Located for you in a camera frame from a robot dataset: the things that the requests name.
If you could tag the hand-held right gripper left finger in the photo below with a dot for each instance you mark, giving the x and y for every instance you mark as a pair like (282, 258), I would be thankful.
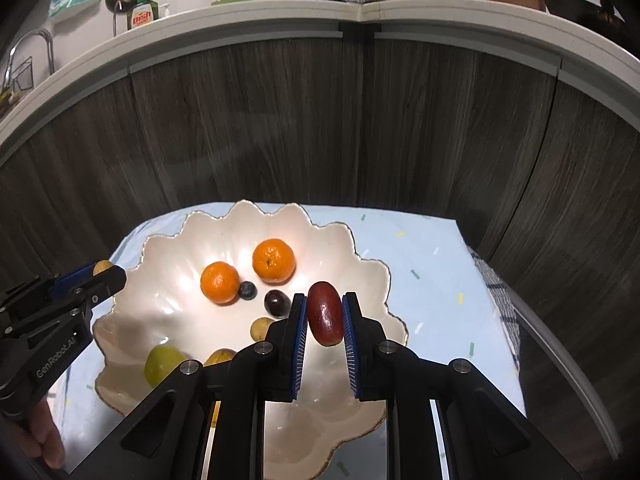
(298, 350)

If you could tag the green apple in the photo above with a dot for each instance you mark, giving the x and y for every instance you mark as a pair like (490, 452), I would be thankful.
(162, 362)

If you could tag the metal kitchen faucet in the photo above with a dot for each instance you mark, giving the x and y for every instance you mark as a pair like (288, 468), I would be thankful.
(47, 45)

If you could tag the orange tangerine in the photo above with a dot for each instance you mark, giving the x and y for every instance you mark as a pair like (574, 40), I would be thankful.
(220, 282)
(273, 259)

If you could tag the grey metal table frame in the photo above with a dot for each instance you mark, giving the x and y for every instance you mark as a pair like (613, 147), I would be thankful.
(565, 360)

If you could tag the brown longan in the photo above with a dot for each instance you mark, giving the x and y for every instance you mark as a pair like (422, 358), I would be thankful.
(102, 266)
(260, 329)

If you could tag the white scalloped bowl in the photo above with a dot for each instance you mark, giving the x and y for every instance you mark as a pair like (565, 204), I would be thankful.
(200, 325)

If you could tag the thin metal spout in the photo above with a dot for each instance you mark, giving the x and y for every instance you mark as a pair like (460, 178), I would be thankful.
(118, 17)

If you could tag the blueberry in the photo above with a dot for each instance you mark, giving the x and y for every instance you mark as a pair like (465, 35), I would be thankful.
(246, 289)

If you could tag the green dish soap bottle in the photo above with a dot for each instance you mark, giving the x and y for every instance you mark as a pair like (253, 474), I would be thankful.
(142, 15)

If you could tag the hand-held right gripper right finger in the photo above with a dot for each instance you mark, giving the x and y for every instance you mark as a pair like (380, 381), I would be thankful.
(351, 350)

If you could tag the person's left hand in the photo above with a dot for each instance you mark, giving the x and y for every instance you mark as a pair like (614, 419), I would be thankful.
(47, 435)

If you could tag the yellow mango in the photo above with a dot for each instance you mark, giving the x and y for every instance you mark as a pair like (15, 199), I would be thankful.
(220, 356)

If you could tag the light blue patterned cloth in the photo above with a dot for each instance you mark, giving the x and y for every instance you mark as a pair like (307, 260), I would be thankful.
(430, 285)

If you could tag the black wok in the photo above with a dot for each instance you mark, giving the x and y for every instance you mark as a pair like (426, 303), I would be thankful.
(590, 17)

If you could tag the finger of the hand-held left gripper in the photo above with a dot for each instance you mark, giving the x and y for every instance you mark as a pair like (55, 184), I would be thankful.
(107, 282)
(70, 280)

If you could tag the dark purple plum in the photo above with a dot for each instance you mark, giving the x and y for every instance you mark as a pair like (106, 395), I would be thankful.
(276, 302)

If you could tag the white kitchen countertop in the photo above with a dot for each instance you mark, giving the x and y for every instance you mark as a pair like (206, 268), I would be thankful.
(350, 12)

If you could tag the dark wood kitchen cabinet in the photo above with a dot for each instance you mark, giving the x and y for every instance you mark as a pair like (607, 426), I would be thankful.
(320, 120)

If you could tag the red jujube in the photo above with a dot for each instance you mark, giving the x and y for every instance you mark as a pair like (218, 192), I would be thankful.
(325, 317)

